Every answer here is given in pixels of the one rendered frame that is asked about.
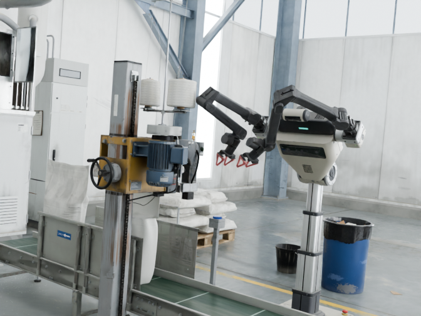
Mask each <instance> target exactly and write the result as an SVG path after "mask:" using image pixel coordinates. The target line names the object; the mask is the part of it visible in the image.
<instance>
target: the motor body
mask: <svg viewBox="0 0 421 316"><path fill-rule="evenodd" d="M148 142H149V144H148V154H147V167H148V169H147V171H146V182H147V184H148V185H149V186H155V187H169V186H171V185H172V183H173V180H174V175H175V174H174V171H172V166H173V165H174V163H170V150H171V148H172V147H175V144H176V142H171V141H160V140H149V141H148Z"/></svg>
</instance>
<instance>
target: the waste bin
mask: <svg viewBox="0 0 421 316"><path fill-rule="evenodd" d="M341 221H344V222H345V224H340V223H337V222H341ZM323 222H324V225H323V236H324V240H323V261H322V272H321V286H322V287H323V288H325V289H327V290H329V291H332V292H336V293H343V294H359V293H362V292H363V289H364V283H365V273H366V264H367V258H368V248H369V242H370V239H371V235H372V227H374V224H373V223H372V222H371V221H367V220H364V219H358V218H349V217H341V216H327V217H324V218H323ZM346 223H352V224H356V225H350V224H346Z"/></svg>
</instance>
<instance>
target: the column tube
mask: <svg viewBox="0 0 421 316"><path fill-rule="evenodd" d="M131 70H132V71H138V75H140V78H139V82H138V83H137V99H136V111H135V127H134V137H136V138H137V136H138V118H139V108H140V90H141V80H142V65H139V64H135V63H129V62H114V64H113V81H112V100H111V111H110V130H109V136H112V137H124V138H128V137H130V129H131V127H130V126H131V117H132V100H133V98H132V97H133V82H131V81H130V77H131ZM115 95H118V110H117V116H113V111H114V101H115ZM108 157H111V158H117V159H127V145H118V144H108ZM125 202H126V194H124V193H122V192H116V191H109V190H105V207H104V218H103V237H102V247H101V266H100V285H99V302H98V316H118V307H119V305H118V304H119V296H120V279H121V278H120V275H121V268H122V267H121V265H122V251H123V250H122V247H123V230H124V219H125ZM130 202H131V204H129V212H128V228H127V229H128V232H127V250H126V260H125V278H124V288H123V305H122V316H125V307H126V302H127V285H128V266H129V256H130V238H131V228H132V210H133V201H130Z"/></svg>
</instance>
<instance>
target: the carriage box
mask: <svg viewBox="0 0 421 316"><path fill-rule="evenodd" d="M149 140H153V139H152V138H151V137H137V138H136V137H128V138H124V137H112V136H109V135H101V137H100V157H106V158H107V159H108V160H109V161H110V162H111V163H112V162H113V163H116V164H118V165H119V166H120V168H121V171H122V175H121V178H120V180H119V181H117V182H111V184H110V185H109V186H108V187H107V188H106V190H109V191H116V192H122V193H124V194H134V193H143V192H161V191H165V190H166V187H155V186H149V185H148V184H147V182H146V171H147V169H148V167H147V157H132V150H133V142H148V141H149ZM148 143H149V142H148ZM108 144H118V145H127V159H117V158H111V157H108ZM106 164H107V162H106V161H104V160H99V165H100V167H101V169H103V167H104V165H106ZM140 181H141V182H142V188H141V189H139V190H130V186H131V182H140ZM106 184H107V182H106V181H105V180H104V179H103V177H101V180H100V183H99V186H101V187H103V186H105V185H106Z"/></svg>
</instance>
